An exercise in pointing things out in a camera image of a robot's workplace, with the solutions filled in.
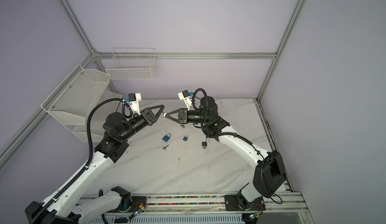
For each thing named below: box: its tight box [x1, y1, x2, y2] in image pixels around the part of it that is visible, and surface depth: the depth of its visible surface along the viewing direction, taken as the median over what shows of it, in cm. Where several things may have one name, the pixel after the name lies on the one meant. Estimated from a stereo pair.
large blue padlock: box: [161, 133, 172, 143], surface depth 100 cm
